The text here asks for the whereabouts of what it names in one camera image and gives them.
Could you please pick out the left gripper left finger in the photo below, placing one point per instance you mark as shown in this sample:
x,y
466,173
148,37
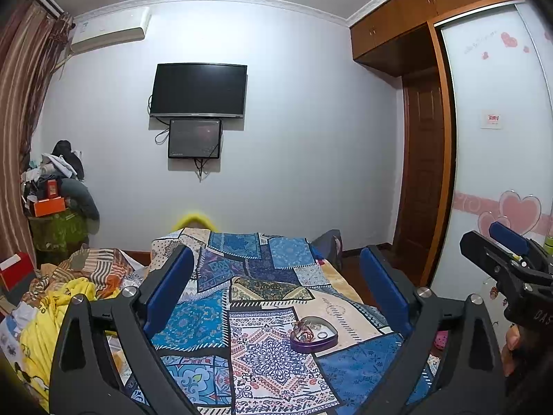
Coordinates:
x,y
84,378

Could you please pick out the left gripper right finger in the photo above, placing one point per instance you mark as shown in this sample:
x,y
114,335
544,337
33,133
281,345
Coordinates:
x,y
469,379

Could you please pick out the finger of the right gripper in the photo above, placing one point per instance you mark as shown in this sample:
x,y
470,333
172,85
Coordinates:
x,y
513,241
491,259

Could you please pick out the right hand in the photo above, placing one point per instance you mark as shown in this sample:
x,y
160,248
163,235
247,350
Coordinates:
x,y
518,343

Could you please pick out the yellow garment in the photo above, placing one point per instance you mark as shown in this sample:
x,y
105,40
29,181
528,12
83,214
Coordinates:
x,y
38,339

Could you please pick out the striped blanket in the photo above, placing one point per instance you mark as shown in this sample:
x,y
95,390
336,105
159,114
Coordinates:
x,y
106,268

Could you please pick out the brown wooden door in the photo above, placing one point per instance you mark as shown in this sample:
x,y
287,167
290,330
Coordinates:
x,y
422,172

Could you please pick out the red box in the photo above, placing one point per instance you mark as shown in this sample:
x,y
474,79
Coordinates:
x,y
16,269

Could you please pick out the purple heart-shaped tin box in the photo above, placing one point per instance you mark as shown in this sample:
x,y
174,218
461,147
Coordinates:
x,y
313,334

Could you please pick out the clutter pile on stand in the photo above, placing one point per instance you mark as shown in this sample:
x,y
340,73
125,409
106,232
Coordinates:
x,y
58,205

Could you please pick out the blue patterned patchwork cloth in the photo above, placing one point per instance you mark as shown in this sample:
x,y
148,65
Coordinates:
x,y
227,342

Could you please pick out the white wardrobe sliding door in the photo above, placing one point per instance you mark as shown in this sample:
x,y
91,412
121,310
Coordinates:
x,y
500,61

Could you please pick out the wooden upper cabinet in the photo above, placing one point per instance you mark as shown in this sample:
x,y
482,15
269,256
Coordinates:
x,y
395,38

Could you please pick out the white air conditioner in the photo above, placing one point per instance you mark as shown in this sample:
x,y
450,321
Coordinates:
x,y
110,29

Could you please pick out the striped brown curtain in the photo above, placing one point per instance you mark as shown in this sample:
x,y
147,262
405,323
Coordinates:
x,y
31,44

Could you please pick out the small black wall monitor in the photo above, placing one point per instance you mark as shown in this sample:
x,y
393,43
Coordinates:
x,y
194,138

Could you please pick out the black wall television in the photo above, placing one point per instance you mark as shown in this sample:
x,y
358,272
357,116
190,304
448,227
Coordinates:
x,y
199,89

